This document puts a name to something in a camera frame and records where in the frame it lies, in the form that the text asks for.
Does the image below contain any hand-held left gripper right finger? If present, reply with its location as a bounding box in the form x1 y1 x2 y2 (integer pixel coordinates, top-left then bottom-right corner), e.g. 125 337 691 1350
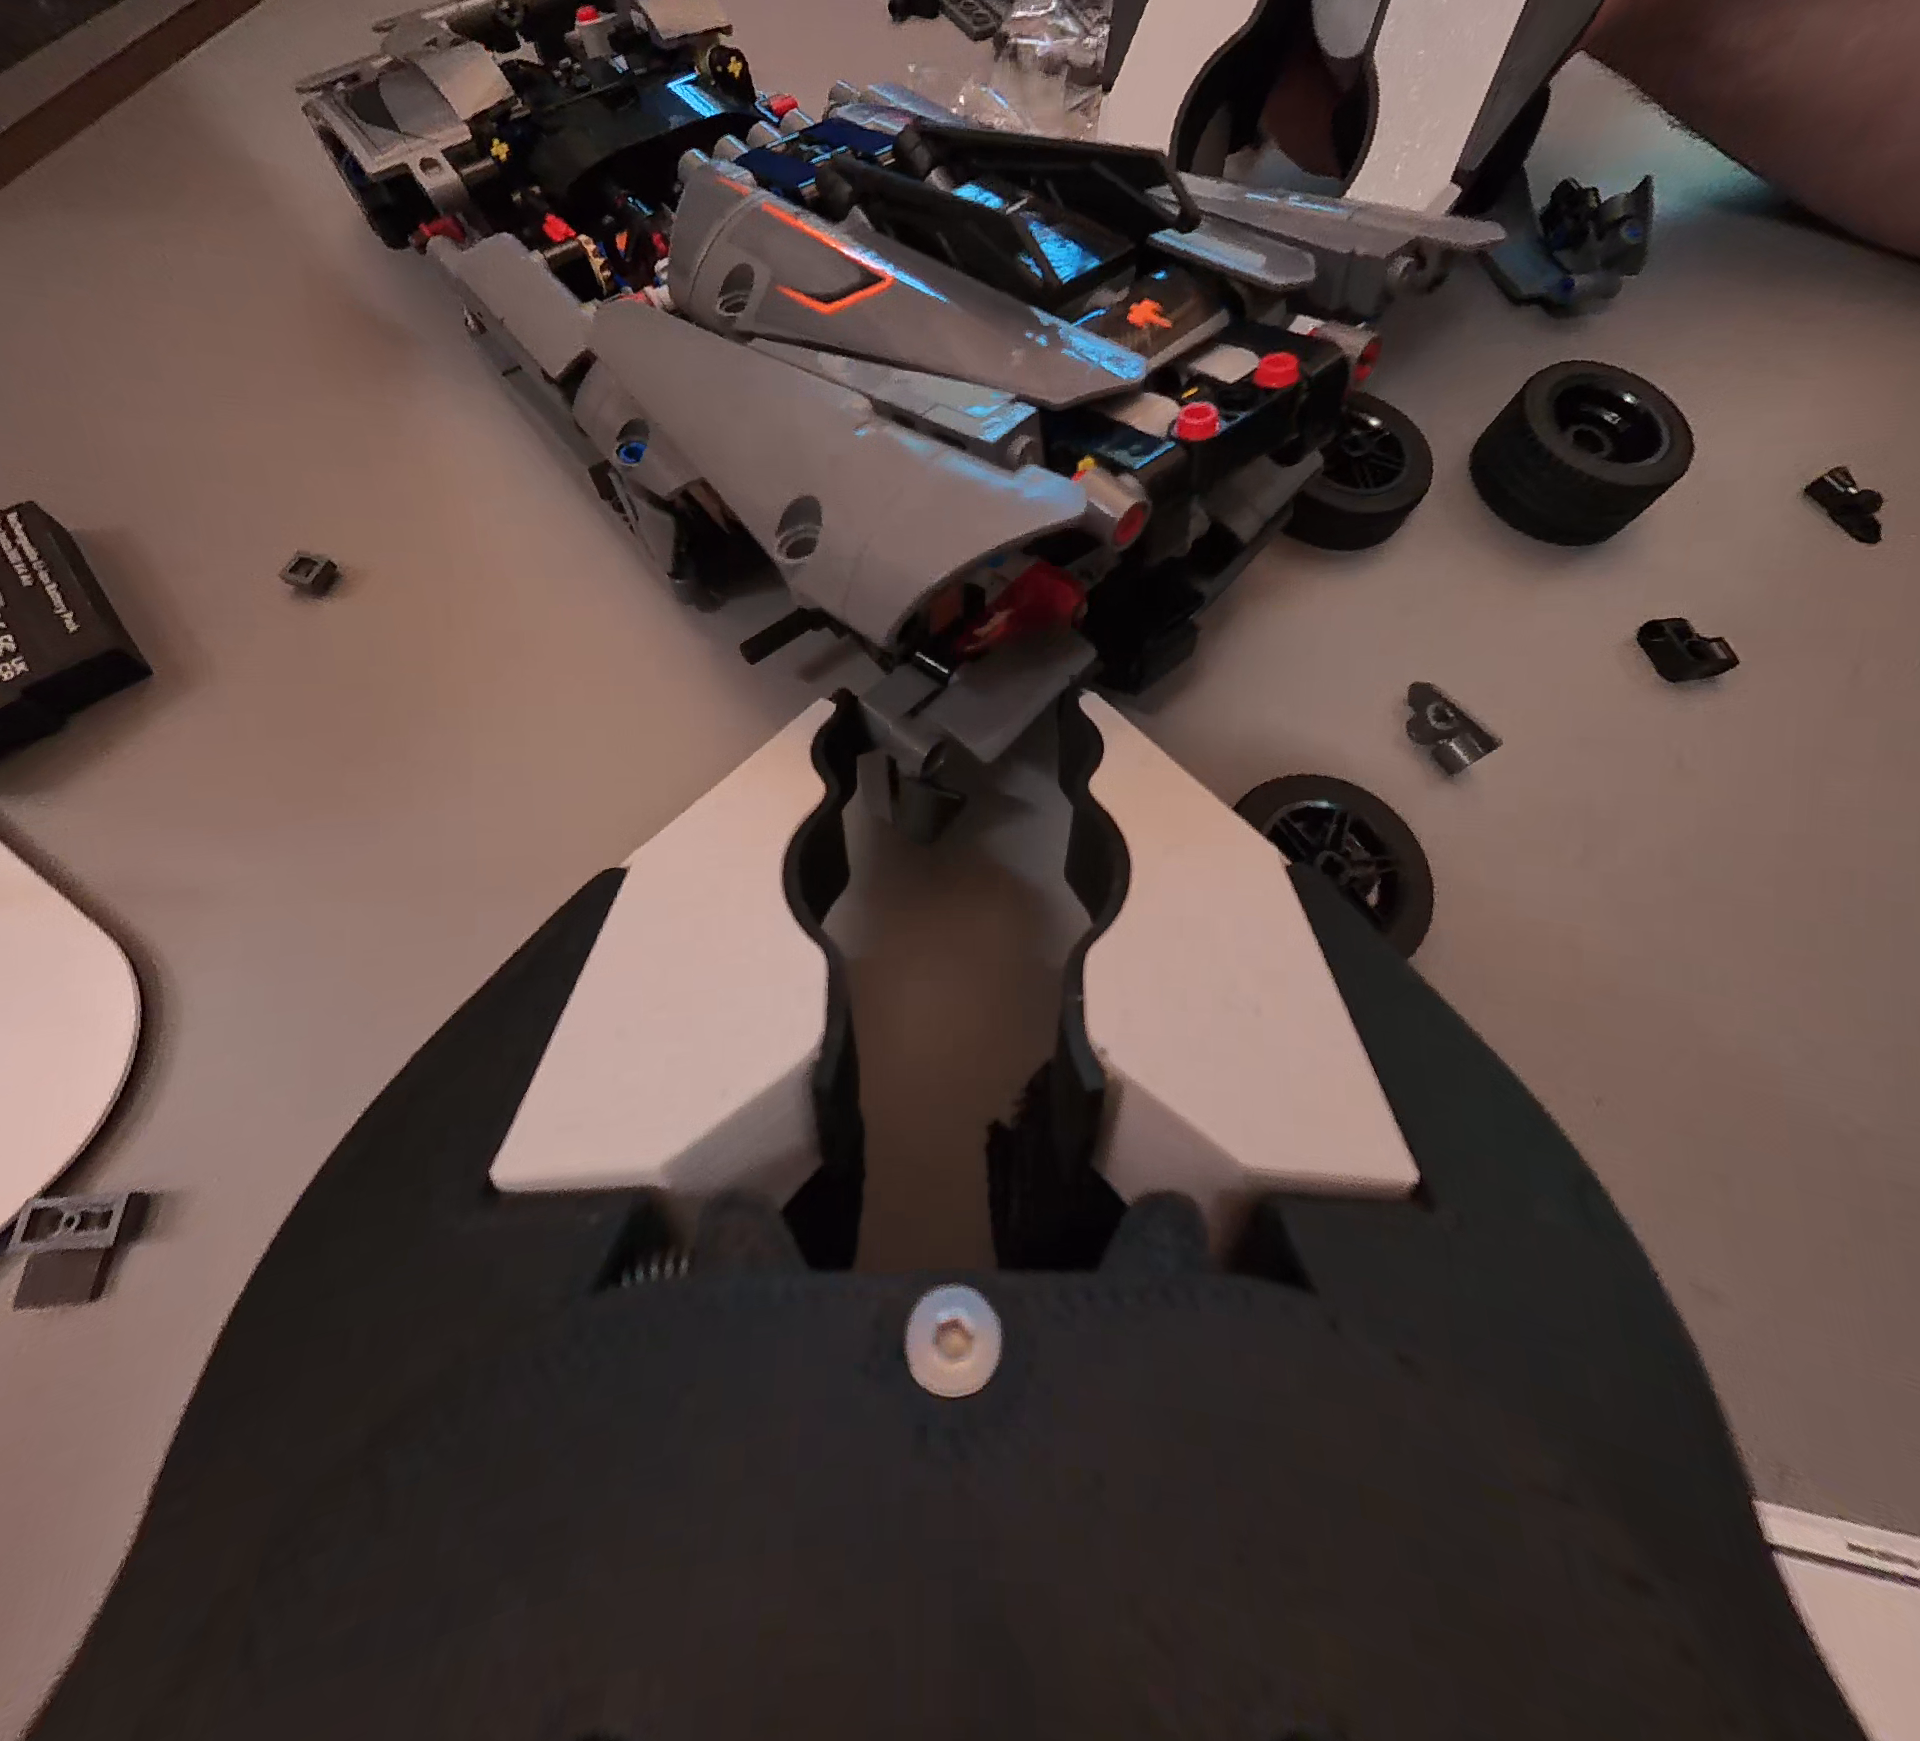
985 688 1424 1265

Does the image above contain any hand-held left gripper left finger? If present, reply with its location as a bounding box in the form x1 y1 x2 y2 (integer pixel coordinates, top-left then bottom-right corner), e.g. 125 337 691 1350
490 696 874 1270

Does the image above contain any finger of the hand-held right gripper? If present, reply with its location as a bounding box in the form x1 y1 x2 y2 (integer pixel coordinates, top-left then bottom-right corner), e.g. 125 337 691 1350
1107 0 1318 180
1317 0 1563 217

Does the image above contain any black spoked lego wheel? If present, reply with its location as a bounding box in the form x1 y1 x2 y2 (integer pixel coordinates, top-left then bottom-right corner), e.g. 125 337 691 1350
1286 386 1435 554
1234 774 1437 960

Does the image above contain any grey and black lego car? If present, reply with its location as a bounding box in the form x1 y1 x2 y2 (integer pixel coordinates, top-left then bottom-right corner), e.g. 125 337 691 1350
296 0 1508 842

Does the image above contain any person's right forearm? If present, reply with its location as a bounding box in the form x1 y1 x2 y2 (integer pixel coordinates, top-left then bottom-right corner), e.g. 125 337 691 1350
1584 0 1920 258

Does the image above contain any clear bag of lego parts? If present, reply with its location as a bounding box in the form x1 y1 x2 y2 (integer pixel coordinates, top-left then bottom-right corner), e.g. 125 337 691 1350
945 0 1172 145

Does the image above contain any grey lego panel subassembly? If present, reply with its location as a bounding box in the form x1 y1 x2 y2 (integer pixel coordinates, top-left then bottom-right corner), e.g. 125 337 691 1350
1485 175 1655 315

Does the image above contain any dark grey lego clip piece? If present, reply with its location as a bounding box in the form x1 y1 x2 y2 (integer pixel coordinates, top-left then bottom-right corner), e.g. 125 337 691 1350
1405 679 1504 776

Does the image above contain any wide black lego tyre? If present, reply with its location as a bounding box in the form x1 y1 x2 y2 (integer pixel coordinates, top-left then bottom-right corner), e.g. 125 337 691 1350
1470 358 1698 550

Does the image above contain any black angled lego connector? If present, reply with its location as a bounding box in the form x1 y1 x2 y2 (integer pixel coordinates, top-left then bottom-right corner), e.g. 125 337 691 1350
1636 616 1742 682

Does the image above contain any grey flat lego plate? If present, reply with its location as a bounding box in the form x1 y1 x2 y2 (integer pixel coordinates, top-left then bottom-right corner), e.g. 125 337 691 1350
0 1189 153 1311

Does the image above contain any white rounded board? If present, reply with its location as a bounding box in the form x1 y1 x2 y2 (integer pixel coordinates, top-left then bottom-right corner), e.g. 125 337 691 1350
0 802 144 1225

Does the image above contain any black battery pack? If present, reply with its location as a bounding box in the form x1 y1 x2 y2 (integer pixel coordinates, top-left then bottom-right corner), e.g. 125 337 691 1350
0 500 155 756

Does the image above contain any white paper sheet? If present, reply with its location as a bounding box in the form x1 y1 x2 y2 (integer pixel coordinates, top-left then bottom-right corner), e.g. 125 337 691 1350
1756 1498 1920 1741

